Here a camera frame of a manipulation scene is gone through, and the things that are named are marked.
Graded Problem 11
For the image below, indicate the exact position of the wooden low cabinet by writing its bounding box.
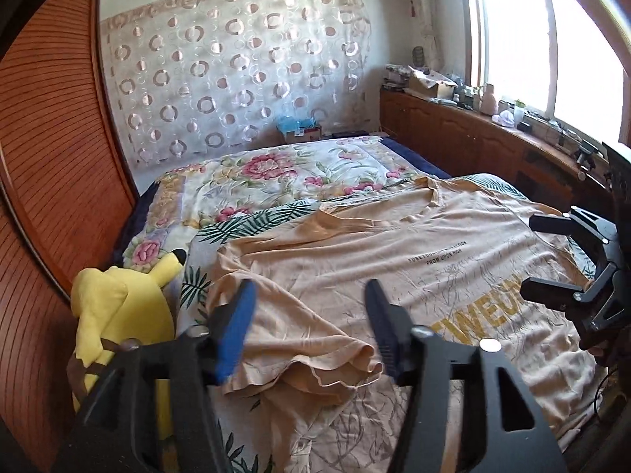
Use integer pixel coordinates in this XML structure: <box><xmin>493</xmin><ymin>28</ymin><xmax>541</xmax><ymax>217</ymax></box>
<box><xmin>380</xmin><ymin>89</ymin><xmax>613</xmax><ymax>218</ymax></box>

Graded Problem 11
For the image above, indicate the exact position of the wooden louvered wardrobe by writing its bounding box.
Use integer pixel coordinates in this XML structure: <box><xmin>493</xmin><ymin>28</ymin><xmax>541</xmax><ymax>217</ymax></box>
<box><xmin>1</xmin><ymin>0</ymin><xmax>137</xmax><ymax>472</ymax></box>

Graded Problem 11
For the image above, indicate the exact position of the palm leaf print blanket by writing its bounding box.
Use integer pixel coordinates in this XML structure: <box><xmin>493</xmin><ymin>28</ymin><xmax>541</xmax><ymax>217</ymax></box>
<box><xmin>174</xmin><ymin>172</ymin><xmax>598</xmax><ymax>473</ymax></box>

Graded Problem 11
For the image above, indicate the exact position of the pink bottle on sill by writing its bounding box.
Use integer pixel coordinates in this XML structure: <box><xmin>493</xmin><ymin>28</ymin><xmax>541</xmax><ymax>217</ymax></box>
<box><xmin>480</xmin><ymin>83</ymin><xmax>498</xmax><ymax>116</ymax></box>

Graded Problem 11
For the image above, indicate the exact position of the window with wooden frame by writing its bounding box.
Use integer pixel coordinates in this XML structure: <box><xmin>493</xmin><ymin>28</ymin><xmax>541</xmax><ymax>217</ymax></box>
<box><xmin>465</xmin><ymin>0</ymin><xmax>630</xmax><ymax>143</ymax></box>

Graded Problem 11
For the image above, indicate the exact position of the sheer circle pattern curtain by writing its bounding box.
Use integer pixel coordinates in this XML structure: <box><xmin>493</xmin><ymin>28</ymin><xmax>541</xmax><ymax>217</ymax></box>
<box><xmin>101</xmin><ymin>0</ymin><xmax>371</xmax><ymax>171</ymax></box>

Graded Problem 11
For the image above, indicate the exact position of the yellow Pikachu plush toy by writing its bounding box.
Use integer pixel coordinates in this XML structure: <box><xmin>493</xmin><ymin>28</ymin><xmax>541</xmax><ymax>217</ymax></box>
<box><xmin>66</xmin><ymin>248</ymin><xmax>189</xmax><ymax>442</ymax></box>

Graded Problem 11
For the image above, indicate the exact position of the beige printed t-shirt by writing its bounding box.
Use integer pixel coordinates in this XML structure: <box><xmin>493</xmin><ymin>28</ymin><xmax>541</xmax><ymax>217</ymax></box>
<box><xmin>205</xmin><ymin>175</ymin><xmax>608</xmax><ymax>473</ymax></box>

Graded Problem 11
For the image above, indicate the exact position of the open cardboard box on cabinet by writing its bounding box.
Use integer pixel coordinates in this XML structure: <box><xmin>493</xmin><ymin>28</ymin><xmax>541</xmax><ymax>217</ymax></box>
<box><xmin>409</xmin><ymin>69</ymin><xmax>457</xmax><ymax>99</ymax></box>

